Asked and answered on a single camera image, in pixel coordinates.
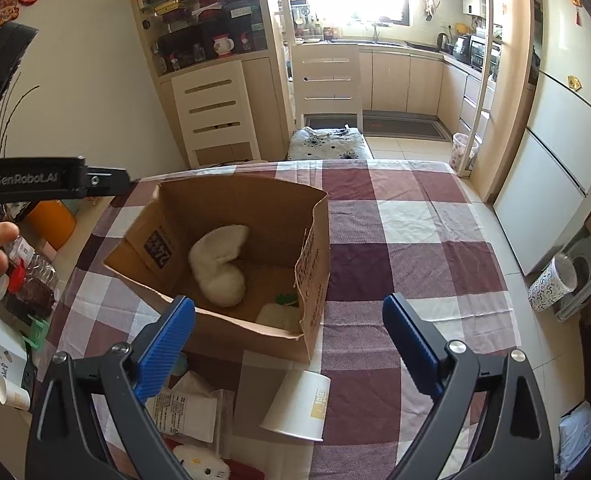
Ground beige kitchen cabinets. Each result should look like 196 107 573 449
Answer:
295 40 501 133

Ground clear square plastic packet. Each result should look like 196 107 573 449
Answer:
232 350 306 428

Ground row of condiment bottles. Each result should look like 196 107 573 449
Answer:
292 15 341 43

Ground red-capped brown jar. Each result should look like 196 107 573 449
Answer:
2 264 57 322

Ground white tissue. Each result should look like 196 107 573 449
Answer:
169 369 215 400

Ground floral waste bin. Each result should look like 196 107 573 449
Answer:
452 132 479 171

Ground beige shelf cabinet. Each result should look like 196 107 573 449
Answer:
125 0 278 163

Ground brown cardboard box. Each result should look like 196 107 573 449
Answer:
102 176 332 365

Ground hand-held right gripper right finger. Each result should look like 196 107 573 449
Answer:
382 292 556 480

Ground dried branches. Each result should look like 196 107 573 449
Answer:
0 72 41 161

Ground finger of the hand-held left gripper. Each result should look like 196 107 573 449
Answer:
0 156 132 206

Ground orange canister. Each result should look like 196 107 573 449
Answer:
25 200 77 251

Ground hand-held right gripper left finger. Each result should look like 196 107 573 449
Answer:
25 294 197 480

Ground grey floral seat cushion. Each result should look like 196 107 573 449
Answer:
288 127 371 161

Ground countertop oven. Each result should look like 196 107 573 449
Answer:
470 35 501 73

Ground white fluffy plush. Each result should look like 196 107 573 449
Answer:
188 225 250 308

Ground purple checkered tablecloth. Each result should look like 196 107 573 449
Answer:
50 158 523 480

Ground clear plastic bag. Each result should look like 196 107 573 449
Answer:
152 387 218 443

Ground black device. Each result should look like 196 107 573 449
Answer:
20 357 38 392

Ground white cat plush toy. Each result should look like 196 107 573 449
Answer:
172 442 231 480

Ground patterned cup near fridge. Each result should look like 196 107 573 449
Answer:
528 254 576 312

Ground white item with green trim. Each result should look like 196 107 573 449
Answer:
255 294 303 337

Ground clear plastic water bottle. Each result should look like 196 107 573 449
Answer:
6 236 60 288

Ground white slatted chair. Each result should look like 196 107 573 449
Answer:
171 60 262 168
289 44 371 161

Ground dark floor mat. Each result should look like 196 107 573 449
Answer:
305 115 441 140

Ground green plastic holder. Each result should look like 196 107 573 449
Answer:
25 317 51 351

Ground white cartoon print box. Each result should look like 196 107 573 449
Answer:
0 317 28 396

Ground blue and white plastic bag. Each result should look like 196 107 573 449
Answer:
558 402 591 471

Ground white refrigerator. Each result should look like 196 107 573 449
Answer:
493 0 591 276

